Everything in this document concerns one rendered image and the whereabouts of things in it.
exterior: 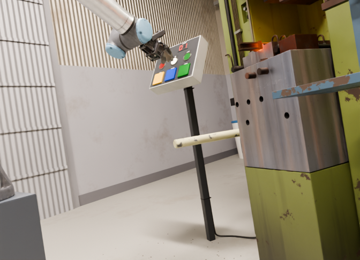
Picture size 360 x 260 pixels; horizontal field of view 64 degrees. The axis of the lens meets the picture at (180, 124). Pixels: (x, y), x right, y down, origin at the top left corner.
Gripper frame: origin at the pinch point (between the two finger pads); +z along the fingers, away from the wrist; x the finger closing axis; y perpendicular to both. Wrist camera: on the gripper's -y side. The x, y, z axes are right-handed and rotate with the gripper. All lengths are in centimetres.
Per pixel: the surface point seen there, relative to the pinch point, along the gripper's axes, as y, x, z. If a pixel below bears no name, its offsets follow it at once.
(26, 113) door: -3, -203, 4
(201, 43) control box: -16.9, 7.0, 12.7
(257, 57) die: 7.4, 44.9, 10.6
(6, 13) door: -88, -203, -50
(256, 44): 4.4, 46.3, 5.7
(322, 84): 50, 81, -22
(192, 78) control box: 6.3, 6.0, 12.6
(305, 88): 49, 77, -21
